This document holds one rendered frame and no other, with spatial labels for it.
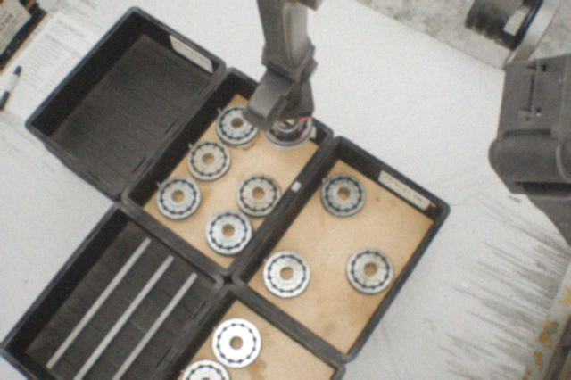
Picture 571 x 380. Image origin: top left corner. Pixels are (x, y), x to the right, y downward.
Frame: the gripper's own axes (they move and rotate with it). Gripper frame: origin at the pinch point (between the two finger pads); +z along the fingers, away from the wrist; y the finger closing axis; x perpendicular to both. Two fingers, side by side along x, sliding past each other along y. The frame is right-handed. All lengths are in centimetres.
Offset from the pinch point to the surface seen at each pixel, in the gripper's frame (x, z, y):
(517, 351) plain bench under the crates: -51, 35, 48
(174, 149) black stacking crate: 3.2, 15.9, -25.6
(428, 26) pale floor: 84, 107, 69
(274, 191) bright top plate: -8.6, 19.3, -4.4
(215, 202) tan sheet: -8.7, 22.0, -18.1
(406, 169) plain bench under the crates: -2.3, 35.7, 30.0
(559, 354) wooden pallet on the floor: -56, 104, 88
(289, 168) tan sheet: -2.5, 22.3, -0.2
